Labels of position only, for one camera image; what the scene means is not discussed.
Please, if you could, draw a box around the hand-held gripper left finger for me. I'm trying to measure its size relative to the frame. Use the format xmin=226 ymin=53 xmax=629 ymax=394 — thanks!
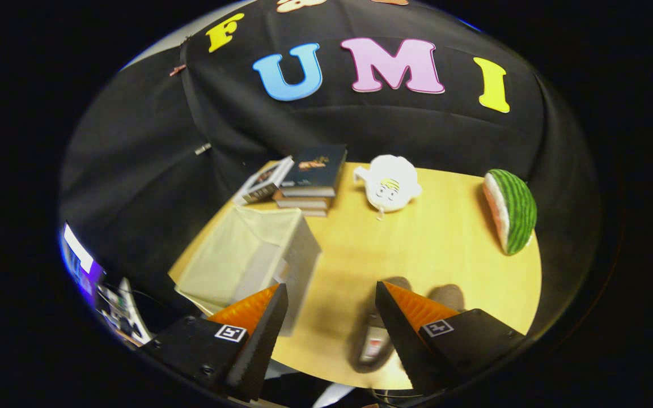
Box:
xmin=138 ymin=282 xmax=290 ymax=403

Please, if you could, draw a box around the grey fabric storage box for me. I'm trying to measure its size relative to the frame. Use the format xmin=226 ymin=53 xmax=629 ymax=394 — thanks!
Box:
xmin=175 ymin=204 xmax=323 ymax=338

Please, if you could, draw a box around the watermelon slice plush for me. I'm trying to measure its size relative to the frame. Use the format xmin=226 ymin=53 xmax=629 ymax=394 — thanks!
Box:
xmin=482 ymin=169 xmax=538 ymax=256

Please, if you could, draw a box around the white desk clutter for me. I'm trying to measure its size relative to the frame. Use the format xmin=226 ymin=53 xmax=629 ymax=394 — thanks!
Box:
xmin=95 ymin=277 xmax=152 ymax=346

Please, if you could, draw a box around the white cover book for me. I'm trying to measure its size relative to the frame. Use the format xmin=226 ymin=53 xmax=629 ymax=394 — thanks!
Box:
xmin=233 ymin=156 xmax=295 ymax=206

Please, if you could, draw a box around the black backdrop cloth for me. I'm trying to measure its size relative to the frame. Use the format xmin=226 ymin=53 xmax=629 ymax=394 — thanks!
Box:
xmin=59 ymin=0 xmax=602 ymax=341

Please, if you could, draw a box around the brown cover book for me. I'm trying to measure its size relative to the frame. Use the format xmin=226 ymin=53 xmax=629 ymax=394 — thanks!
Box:
xmin=273 ymin=190 xmax=333 ymax=209

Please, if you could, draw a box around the dark blue book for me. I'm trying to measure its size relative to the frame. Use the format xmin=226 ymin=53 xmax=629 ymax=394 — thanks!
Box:
xmin=281 ymin=144 xmax=348 ymax=198

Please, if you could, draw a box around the lit computer monitor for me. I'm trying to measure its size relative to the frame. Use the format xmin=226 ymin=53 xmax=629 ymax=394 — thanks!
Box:
xmin=60 ymin=221 xmax=106 ymax=298

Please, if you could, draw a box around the white plush toy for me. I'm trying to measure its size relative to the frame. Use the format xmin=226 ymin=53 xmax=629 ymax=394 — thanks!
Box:
xmin=353 ymin=155 xmax=422 ymax=220

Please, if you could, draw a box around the brown shoe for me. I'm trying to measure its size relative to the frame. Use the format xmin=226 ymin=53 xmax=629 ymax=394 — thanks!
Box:
xmin=427 ymin=283 xmax=467 ymax=313
xmin=352 ymin=277 xmax=412 ymax=373

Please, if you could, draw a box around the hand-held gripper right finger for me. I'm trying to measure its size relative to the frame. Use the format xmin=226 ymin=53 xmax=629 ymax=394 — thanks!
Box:
xmin=375 ymin=280 xmax=527 ymax=397

